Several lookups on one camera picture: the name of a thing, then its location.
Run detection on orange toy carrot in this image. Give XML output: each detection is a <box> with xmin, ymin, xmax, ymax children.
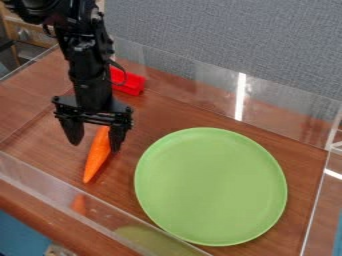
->
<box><xmin>83</xmin><ymin>126</ymin><xmax>111</xmax><ymax>183</ymax></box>

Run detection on black cable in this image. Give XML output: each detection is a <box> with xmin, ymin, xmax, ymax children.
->
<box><xmin>109</xmin><ymin>58</ymin><xmax>129</xmax><ymax>86</ymax></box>

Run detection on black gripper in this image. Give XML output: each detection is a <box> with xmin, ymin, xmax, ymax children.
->
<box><xmin>53</xmin><ymin>95</ymin><xmax>133</xmax><ymax>153</ymax></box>

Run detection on red plastic block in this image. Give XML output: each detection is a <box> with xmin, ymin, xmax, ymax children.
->
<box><xmin>111</xmin><ymin>67</ymin><xmax>146</xmax><ymax>96</ymax></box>

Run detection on green round plate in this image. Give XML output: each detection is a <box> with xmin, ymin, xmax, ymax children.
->
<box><xmin>134</xmin><ymin>127</ymin><xmax>288</xmax><ymax>246</ymax></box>

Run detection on clear acrylic enclosure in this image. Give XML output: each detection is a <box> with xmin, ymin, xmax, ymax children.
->
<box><xmin>0</xmin><ymin>40</ymin><xmax>342</xmax><ymax>256</ymax></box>

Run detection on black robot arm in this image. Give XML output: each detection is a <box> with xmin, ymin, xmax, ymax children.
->
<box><xmin>2</xmin><ymin>0</ymin><xmax>133</xmax><ymax>152</ymax></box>

